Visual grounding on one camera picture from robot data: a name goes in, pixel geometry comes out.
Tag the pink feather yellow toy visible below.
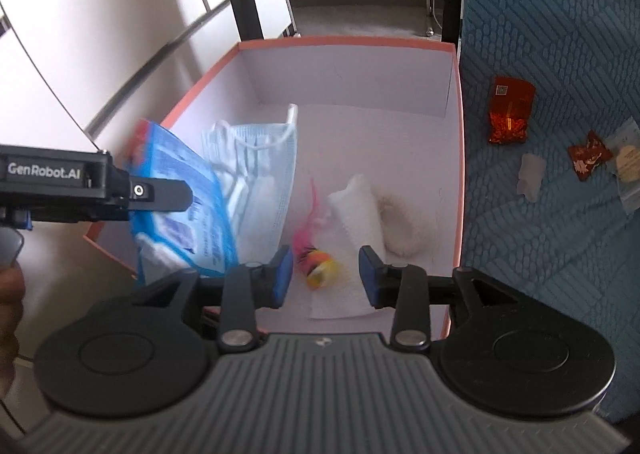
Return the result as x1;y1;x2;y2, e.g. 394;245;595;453
292;178;342;291

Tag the blue face mask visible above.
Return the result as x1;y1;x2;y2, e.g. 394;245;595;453
202;104;299;257

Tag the person's left hand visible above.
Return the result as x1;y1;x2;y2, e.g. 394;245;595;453
0;267;27;386

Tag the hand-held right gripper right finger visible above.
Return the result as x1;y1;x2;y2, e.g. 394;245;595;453
358;244;524;352

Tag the blue printed plastic packet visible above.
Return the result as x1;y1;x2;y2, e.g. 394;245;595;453
127;118;241;282

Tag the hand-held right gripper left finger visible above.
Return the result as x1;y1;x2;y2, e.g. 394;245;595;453
131;244;294;354

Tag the blue patterned sofa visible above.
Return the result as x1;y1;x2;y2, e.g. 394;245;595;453
457;0;640;435

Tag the small white crumpled wrapper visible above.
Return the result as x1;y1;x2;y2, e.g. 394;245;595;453
516;153;547;201

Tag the small red candy packet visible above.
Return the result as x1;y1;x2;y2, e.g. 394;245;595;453
567;130;616;183

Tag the pink cardboard box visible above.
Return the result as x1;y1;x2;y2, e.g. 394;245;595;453
82;36;463;340

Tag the white folded tissue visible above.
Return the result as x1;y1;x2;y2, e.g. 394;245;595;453
307;173;388;321

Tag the white fluffy plush ring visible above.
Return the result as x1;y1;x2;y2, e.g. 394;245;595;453
375;189;427;257

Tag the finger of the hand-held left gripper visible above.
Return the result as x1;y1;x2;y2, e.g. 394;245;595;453
128;175;194;214

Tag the clear plastic bag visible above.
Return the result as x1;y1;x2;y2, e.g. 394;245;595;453
606;117;640;213

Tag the red foil snack packet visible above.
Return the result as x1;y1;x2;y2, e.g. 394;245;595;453
487;75;537;146

